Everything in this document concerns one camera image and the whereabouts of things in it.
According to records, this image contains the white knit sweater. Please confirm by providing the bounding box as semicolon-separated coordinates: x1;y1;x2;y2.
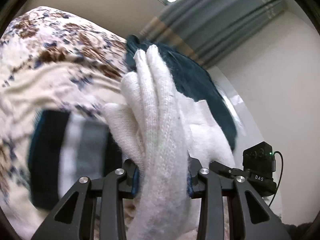
103;45;235;239

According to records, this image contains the black thin cable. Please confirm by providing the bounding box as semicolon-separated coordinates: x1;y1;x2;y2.
268;150;285;207

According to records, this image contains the floral fleece blanket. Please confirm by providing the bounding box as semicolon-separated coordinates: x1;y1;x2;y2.
1;7;127;239

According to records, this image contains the dark teal plush garment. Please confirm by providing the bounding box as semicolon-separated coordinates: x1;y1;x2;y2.
124;35;238;152

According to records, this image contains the navy striped folded garment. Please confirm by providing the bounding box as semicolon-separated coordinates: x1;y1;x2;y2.
28;109;123;210

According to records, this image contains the grey green striped curtain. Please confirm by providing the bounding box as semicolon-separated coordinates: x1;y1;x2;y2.
139;0;286;67

